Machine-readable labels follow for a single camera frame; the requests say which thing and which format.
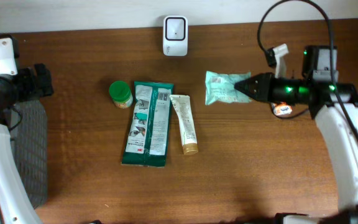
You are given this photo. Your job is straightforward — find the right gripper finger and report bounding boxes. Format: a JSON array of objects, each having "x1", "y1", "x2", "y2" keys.
[
  {"x1": 234, "y1": 73, "x2": 273, "y2": 93},
  {"x1": 244, "y1": 89, "x2": 270, "y2": 103}
]

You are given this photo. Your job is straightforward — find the orange Kleenex tissue pack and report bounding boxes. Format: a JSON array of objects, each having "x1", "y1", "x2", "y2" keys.
[{"x1": 271, "y1": 103, "x2": 292, "y2": 116}]

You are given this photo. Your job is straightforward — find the mint green tissue pack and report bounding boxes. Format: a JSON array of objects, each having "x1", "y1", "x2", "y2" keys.
[{"x1": 205, "y1": 71, "x2": 251, "y2": 105}]

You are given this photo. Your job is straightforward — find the white lotion tube gold cap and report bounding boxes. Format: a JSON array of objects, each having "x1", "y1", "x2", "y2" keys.
[{"x1": 170, "y1": 95, "x2": 198, "y2": 156}]

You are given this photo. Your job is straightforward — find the green 3M wipes pack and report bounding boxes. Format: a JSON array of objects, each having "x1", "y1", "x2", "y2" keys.
[{"x1": 121, "y1": 82, "x2": 174, "y2": 167}]

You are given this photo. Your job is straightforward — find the green lid jar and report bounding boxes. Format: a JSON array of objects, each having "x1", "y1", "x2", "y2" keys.
[{"x1": 109, "y1": 81, "x2": 133, "y2": 109}]

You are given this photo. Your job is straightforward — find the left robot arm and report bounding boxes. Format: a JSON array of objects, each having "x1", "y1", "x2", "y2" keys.
[{"x1": 0, "y1": 35, "x2": 53, "y2": 223}]

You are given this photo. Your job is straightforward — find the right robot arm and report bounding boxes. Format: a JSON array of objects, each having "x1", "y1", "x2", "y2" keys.
[{"x1": 234, "y1": 45, "x2": 358, "y2": 223}]

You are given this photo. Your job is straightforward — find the white barcode scanner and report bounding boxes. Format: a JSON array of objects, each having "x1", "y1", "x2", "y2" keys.
[{"x1": 163, "y1": 16, "x2": 188, "y2": 57}]

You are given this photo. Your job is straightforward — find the grey plastic basket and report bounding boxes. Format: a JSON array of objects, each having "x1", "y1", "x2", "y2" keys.
[{"x1": 9, "y1": 100, "x2": 48, "y2": 208}]

